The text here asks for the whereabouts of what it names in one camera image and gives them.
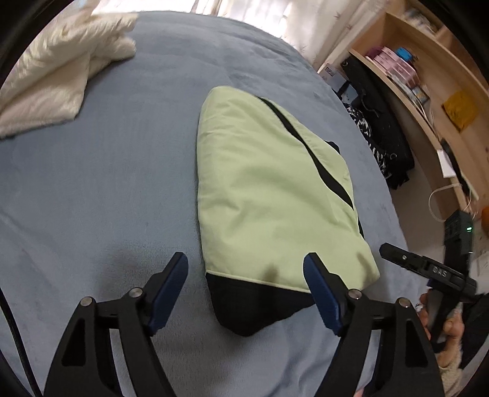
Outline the person's right forearm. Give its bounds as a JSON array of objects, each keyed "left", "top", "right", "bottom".
[{"left": 437, "top": 351, "right": 465, "bottom": 397}]

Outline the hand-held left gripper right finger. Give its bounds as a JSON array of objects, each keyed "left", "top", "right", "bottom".
[{"left": 303, "top": 253, "right": 446, "bottom": 397}]

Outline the row of small cases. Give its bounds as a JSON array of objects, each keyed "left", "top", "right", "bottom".
[{"left": 403, "top": 8, "right": 438, "bottom": 35}]

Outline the white printed carton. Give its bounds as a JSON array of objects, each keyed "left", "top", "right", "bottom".
[{"left": 324, "top": 65, "right": 346, "bottom": 90}]

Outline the black hanging bag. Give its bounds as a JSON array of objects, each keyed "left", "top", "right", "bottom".
[{"left": 340, "top": 55, "right": 415, "bottom": 189}]

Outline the yellow packet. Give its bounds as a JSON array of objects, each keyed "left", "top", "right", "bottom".
[{"left": 442, "top": 89, "right": 480, "bottom": 132}]

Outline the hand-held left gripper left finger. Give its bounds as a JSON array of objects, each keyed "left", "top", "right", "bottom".
[{"left": 44, "top": 252, "right": 189, "bottom": 397}]

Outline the green and black hooded jacket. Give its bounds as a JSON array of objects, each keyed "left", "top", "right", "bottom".
[{"left": 196, "top": 86, "right": 381, "bottom": 337}]

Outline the stack of pink boxes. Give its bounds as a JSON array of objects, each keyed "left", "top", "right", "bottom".
[{"left": 367, "top": 46, "right": 421, "bottom": 88}]

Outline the curved wooden bookshelf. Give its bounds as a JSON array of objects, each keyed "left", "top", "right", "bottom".
[{"left": 317, "top": 9, "right": 489, "bottom": 237}]

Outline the bed with blue cover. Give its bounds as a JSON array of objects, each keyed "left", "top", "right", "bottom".
[{"left": 0, "top": 11, "right": 432, "bottom": 397}]

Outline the white leaf print curtain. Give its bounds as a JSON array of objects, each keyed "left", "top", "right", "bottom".
[
  {"left": 193, "top": 0, "right": 291, "bottom": 29},
  {"left": 283, "top": 0, "right": 386, "bottom": 65}
]

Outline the white cable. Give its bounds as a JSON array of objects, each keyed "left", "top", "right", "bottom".
[{"left": 428, "top": 183, "right": 480, "bottom": 222}]

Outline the cream puffer jacket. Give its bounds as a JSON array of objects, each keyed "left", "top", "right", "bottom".
[{"left": 0, "top": 11, "right": 138, "bottom": 139}]

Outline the white notepad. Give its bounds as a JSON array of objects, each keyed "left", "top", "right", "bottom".
[{"left": 437, "top": 149, "right": 457, "bottom": 178}]

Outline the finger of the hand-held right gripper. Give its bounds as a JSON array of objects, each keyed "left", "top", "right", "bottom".
[{"left": 379, "top": 243, "right": 433, "bottom": 276}]

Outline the person's right hand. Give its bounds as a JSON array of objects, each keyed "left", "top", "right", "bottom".
[{"left": 418, "top": 293, "right": 465, "bottom": 369}]

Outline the black white patterned cloth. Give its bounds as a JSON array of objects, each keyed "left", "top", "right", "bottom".
[{"left": 346, "top": 103, "right": 392, "bottom": 184}]

